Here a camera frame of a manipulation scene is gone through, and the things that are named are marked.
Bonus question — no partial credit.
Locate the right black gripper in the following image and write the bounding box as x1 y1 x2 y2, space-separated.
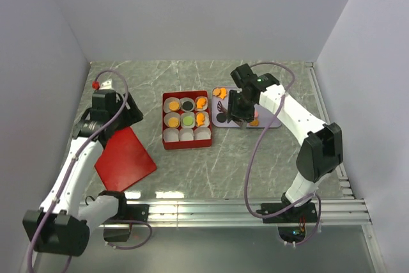
226 90 255 125

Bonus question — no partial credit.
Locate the aluminium rail frame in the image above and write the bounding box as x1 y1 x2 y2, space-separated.
38 199 371 229

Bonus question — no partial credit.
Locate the orange round cookie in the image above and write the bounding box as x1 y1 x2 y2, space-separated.
168 100 180 112
167 117 180 129

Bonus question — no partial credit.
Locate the green round cookie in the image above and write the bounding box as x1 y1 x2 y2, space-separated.
182 116 195 127

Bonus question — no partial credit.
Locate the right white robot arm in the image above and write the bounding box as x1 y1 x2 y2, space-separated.
226 63 343 221

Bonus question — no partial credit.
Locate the orange flower cookie left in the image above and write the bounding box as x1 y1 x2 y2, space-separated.
213 88 222 97

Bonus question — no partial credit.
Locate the orange fish cookie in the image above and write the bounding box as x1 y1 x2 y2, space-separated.
196 97 208 111
196 113 206 127
217 88 228 100

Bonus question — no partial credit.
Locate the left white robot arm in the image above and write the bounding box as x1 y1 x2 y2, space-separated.
22 90 143 256

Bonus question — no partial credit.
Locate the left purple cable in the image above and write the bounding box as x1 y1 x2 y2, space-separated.
25 70 153 273

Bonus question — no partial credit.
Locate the lavender plastic tray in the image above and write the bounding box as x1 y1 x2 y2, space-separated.
211 86 273 129

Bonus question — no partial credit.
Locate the red tin lid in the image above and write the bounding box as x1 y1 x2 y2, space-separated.
95 127 157 192

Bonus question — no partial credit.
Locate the red cookie tin box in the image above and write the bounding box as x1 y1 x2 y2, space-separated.
162 90 213 150

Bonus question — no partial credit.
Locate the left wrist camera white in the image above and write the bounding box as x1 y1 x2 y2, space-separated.
91 79 115 91

